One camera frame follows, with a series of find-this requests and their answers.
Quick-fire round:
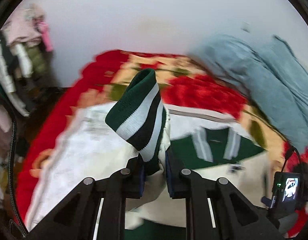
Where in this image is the red floral blanket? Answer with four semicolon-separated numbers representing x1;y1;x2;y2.
16;49;308;238

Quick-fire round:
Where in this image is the black braided cable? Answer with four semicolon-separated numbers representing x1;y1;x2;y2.
0;93;28;238

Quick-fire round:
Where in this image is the hanging clothes rack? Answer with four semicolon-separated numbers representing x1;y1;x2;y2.
0;4;56;116

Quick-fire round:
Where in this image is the light blue quilt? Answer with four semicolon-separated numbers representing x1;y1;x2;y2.
188;35;308;153

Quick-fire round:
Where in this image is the green white varsity jacket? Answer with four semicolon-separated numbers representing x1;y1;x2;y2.
25;68;269;240

